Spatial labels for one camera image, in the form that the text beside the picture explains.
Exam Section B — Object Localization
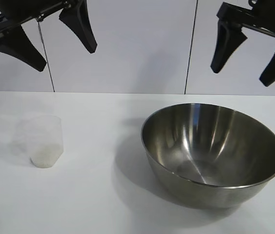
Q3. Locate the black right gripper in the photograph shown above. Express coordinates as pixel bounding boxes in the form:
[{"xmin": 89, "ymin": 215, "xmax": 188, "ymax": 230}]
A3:
[{"xmin": 210, "ymin": 0, "xmax": 275, "ymax": 87}]

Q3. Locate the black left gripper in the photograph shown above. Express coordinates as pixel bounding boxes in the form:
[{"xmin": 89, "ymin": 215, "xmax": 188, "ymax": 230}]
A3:
[{"xmin": 0, "ymin": 0, "xmax": 98, "ymax": 72}]

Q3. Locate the clear plastic cup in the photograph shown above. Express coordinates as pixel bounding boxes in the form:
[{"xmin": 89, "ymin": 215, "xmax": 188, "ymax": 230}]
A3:
[{"xmin": 26, "ymin": 115, "xmax": 64, "ymax": 169}]

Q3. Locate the stainless steel mixing bowl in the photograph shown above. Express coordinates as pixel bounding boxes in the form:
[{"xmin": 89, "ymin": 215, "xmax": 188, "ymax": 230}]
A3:
[{"xmin": 141, "ymin": 102, "xmax": 275, "ymax": 209}]

